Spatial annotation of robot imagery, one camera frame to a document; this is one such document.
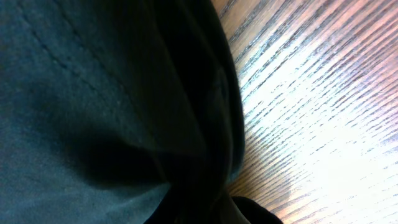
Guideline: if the black t-shirt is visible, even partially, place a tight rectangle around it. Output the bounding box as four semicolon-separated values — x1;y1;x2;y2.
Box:
1;0;279;223

